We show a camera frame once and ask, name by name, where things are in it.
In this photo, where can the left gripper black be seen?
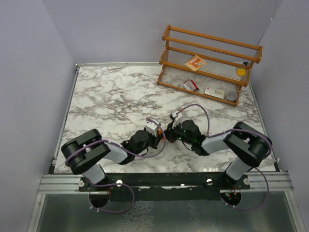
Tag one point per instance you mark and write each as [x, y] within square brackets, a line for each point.
[156, 139]

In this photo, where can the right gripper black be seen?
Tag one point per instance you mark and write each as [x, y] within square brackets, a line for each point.
[169, 132]

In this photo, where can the orange pill organizer box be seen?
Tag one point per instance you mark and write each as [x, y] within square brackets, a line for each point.
[160, 135]

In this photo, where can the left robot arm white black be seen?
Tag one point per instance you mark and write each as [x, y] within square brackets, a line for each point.
[85, 151]

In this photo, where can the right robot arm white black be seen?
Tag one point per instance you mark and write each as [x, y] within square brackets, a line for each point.
[249, 145]

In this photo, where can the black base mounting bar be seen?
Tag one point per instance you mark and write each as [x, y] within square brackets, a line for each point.
[123, 187]

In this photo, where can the red white torn packet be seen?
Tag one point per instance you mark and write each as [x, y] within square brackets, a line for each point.
[190, 85]

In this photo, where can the white red medicine box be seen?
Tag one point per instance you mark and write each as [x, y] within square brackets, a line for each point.
[214, 92]

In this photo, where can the clear round jar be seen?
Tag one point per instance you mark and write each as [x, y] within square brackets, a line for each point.
[231, 96]

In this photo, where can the orange spiral notebook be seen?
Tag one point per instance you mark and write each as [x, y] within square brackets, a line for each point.
[195, 63]

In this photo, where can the yellow small container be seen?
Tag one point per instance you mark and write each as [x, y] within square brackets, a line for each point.
[240, 72]

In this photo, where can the wooden three-tier shelf rack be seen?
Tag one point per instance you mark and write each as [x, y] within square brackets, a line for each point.
[177, 51]

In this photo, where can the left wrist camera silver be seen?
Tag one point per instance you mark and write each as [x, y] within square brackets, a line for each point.
[152, 126]

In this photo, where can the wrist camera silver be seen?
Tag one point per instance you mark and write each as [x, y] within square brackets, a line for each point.
[152, 126]
[176, 117]

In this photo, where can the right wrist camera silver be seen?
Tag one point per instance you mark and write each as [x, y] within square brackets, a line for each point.
[176, 117]

